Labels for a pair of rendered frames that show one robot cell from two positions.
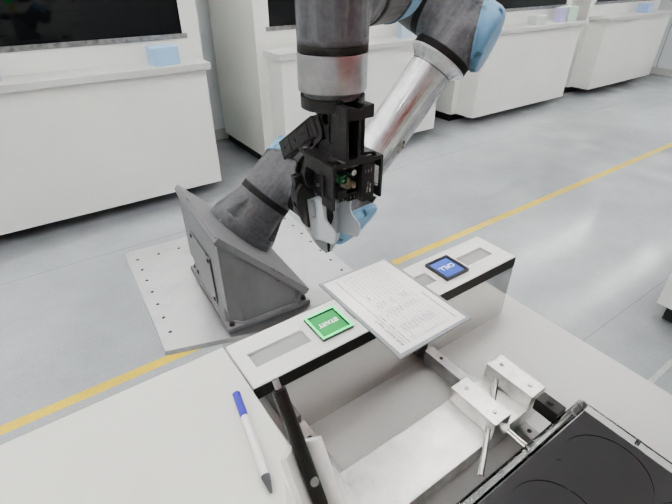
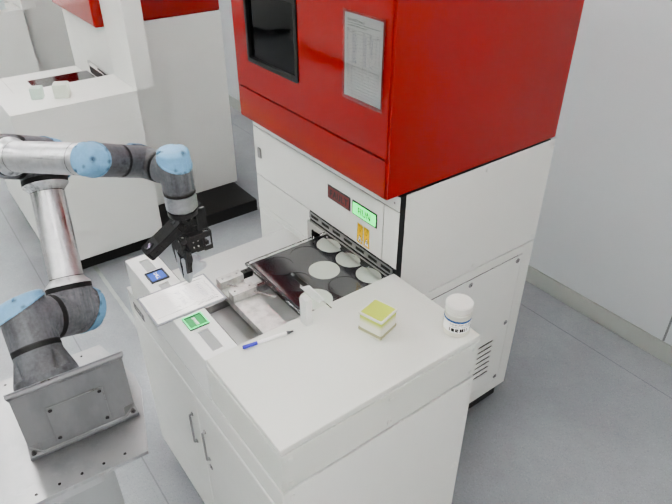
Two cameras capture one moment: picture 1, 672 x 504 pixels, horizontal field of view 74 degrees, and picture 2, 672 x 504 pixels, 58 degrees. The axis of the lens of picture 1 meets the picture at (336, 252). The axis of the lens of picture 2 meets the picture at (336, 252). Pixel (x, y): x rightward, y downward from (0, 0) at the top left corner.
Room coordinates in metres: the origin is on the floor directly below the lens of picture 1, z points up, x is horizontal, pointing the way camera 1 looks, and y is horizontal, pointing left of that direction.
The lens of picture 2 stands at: (0.17, 1.27, 2.02)
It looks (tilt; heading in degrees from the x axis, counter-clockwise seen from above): 34 degrees down; 268
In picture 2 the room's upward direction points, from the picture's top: straight up
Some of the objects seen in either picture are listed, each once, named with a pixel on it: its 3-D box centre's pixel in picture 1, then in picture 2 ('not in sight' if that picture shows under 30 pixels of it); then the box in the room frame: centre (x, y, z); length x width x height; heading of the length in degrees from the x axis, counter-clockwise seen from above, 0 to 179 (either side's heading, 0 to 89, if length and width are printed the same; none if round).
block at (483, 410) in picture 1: (478, 405); (242, 291); (0.42, -0.20, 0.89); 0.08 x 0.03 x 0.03; 35
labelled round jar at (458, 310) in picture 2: not in sight; (457, 315); (-0.18, 0.07, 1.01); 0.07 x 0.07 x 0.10
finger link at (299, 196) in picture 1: (310, 192); (186, 256); (0.51, 0.03, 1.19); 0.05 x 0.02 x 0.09; 125
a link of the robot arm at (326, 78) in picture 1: (334, 73); (180, 200); (0.51, 0.00, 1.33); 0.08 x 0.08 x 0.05
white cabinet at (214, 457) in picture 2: not in sight; (288, 420); (0.29, -0.12, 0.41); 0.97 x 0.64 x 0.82; 125
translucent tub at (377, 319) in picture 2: not in sight; (377, 320); (0.03, 0.06, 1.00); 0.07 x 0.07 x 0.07; 50
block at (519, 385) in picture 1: (513, 380); (230, 279); (0.46, -0.27, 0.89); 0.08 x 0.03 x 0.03; 35
